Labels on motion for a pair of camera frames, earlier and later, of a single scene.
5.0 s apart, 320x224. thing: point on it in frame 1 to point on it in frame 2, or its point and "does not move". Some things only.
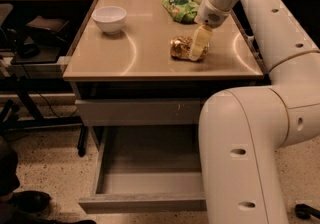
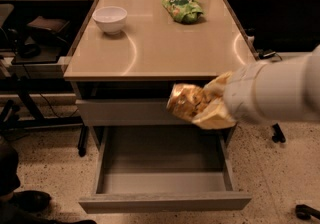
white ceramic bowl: [110, 18] does not move
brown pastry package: [181, 48] to [187, 101]
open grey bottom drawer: [147, 169] does not move
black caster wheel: [303, 211] does not move
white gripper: [212, 14] to [242, 94]
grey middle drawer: [140, 112] does not move
